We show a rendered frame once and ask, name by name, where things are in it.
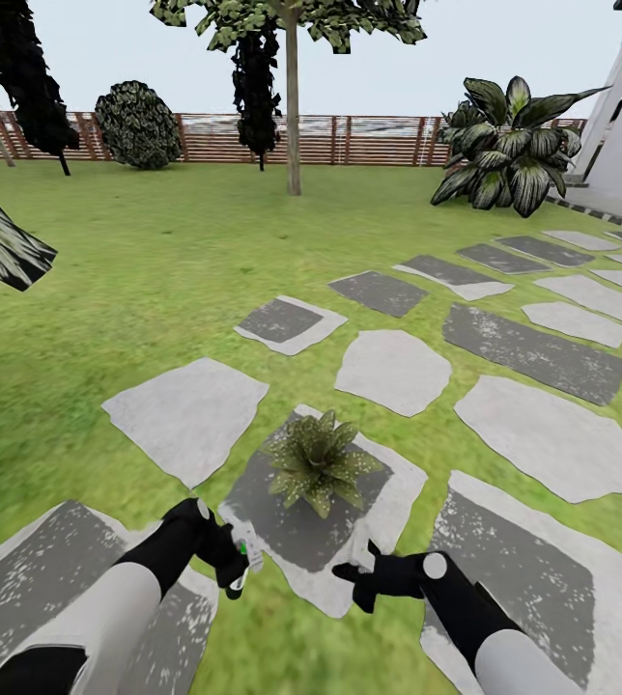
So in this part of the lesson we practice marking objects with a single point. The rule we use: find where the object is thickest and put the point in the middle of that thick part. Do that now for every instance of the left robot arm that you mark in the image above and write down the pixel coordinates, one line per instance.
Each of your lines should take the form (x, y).
(86, 650)

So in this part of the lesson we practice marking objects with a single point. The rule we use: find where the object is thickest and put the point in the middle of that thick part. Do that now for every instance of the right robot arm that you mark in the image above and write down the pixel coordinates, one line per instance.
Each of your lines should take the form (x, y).
(502, 658)

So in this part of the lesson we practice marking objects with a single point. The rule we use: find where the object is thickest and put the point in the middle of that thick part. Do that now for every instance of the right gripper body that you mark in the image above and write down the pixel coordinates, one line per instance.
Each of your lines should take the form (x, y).
(368, 585)

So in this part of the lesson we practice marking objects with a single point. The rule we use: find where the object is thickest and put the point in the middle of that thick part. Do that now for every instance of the pot plant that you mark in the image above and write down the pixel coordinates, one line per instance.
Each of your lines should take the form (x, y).
(313, 452)

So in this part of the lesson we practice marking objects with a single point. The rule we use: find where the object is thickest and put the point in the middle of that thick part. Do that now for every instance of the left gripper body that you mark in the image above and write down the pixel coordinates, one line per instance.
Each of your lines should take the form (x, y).
(227, 560)

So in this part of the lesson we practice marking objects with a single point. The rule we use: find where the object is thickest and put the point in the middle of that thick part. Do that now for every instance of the insectifuge atomizer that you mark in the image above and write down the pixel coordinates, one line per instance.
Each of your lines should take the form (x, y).
(235, 590)

